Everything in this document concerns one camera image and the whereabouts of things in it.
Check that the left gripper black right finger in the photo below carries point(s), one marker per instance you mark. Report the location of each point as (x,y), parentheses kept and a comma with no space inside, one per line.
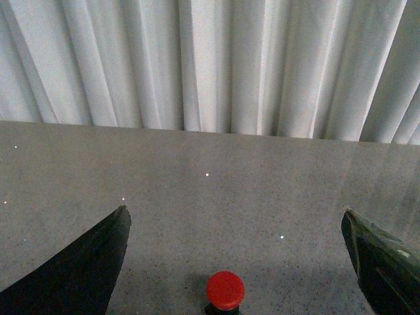
(386,269)

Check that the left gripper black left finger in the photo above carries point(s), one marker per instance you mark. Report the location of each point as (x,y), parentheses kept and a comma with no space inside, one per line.
(80,278)

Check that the red mushroom push button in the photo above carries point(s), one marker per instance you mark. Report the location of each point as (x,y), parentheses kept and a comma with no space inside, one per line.
(225,291)

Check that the white pleated curtain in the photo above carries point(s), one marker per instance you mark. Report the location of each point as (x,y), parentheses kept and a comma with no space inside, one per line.
(342,70)

